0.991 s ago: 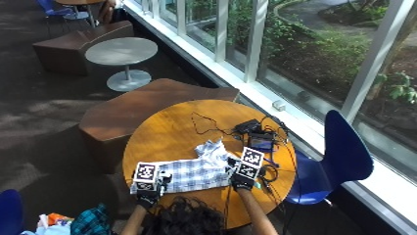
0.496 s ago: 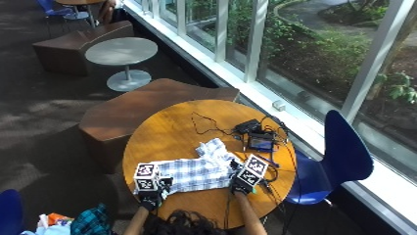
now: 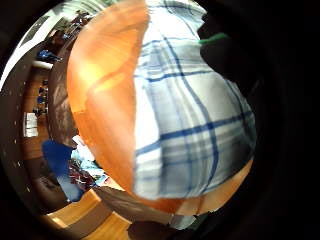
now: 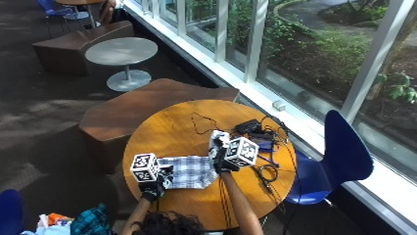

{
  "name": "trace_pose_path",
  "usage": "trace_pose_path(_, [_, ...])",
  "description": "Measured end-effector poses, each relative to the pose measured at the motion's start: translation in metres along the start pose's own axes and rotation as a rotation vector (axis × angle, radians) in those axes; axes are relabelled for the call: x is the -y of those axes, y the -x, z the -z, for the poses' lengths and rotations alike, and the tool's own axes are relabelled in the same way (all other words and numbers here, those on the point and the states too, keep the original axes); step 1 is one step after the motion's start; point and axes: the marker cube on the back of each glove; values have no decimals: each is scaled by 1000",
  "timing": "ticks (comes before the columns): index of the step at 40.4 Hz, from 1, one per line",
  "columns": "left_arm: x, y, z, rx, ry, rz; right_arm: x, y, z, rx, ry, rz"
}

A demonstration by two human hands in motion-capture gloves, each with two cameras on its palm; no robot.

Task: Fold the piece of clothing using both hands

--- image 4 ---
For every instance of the person's left hand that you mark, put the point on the person's left hand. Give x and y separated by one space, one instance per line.
151 191

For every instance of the person's right hand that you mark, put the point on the person's right hand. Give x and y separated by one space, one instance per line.
219 161

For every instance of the blue white plaid cloth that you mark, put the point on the blue white plaid cloth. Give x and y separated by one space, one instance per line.
191 171

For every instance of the white marker cube left glove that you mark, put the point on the white marker cube left glove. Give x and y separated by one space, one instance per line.
144 167

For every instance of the white marker cube glove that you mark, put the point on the white marker cube glove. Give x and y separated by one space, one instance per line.
144 167
241 151

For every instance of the white marker cube right glove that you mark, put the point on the white marker cube right glove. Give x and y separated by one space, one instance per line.
241 151

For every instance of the black electronic box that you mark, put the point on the black electronic box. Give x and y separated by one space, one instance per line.
248 126

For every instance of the small white block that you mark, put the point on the small white block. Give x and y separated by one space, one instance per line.
279 105

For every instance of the brown angular bench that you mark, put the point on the brown angular bench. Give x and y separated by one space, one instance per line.
69 49
131 111

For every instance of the teal checked cloth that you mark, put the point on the teal checked cloth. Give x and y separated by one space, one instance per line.
92 222

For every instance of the orange cloth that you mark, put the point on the orange cloth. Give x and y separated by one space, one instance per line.
57 218

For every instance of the blue plastic chair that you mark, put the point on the blue plastic chair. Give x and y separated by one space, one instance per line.
10 212
343 156
53 9

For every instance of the pale white cloth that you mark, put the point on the pale white cloth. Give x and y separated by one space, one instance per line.
49 229

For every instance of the wooden round table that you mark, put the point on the wooden round table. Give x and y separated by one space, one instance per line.
80 2

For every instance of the grey round pedestal table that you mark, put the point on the grey round pedestal table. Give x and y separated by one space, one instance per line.
121 51

